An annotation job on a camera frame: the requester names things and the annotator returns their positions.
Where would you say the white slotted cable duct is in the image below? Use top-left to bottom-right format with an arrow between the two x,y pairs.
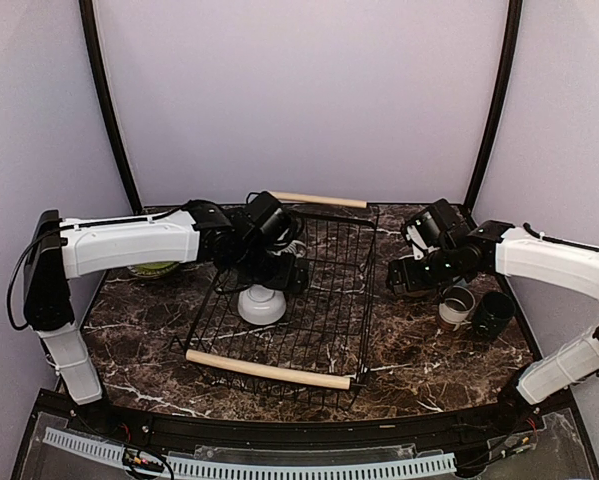
43,427 -> 456,480

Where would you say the dark green mug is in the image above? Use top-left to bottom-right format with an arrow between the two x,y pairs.
471,291 -> 516,340

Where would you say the white cup brown band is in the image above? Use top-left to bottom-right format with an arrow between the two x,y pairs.
436,286 -> 476,331

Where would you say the striped grey white bowl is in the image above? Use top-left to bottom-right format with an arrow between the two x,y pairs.
270,239 -> 307,258

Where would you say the black right frame post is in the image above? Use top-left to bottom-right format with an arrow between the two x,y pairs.
463,0 -> 523,214

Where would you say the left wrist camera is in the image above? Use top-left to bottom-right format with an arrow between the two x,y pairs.
245,191 -> 302,250

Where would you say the grey patterned glass plate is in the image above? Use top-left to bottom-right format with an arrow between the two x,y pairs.
127,263 -> 181,280

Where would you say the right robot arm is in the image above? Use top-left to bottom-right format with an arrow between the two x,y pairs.
386,218 -> 599,434

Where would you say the white ceramic bowl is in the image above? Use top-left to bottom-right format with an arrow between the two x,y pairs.
237,285 -> 286,326

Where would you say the beige ceramic bowl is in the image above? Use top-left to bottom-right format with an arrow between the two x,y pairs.
395,289 -> 438,301

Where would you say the green plate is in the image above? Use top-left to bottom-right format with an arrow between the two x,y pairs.
128,262 -> 179,277

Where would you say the black frame post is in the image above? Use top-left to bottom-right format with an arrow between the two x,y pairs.
78,0 -> 143,213
463,0 -> 523,214

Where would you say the black left frame post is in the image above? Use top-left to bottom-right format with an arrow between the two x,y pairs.
78,0 -> 143,213

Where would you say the black front table rail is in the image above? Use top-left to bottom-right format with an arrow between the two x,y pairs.
54,397 -> 529,451

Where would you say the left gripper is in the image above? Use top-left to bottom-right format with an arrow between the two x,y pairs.
235,241 -> 311,296

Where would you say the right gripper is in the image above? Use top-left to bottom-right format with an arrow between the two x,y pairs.
387,246 -> 459,296

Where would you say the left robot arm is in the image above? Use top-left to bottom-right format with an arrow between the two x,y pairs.
12,192 -> 309,436

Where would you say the black wire dish rack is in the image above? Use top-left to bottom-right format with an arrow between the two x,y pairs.
180,205 -> 379,408

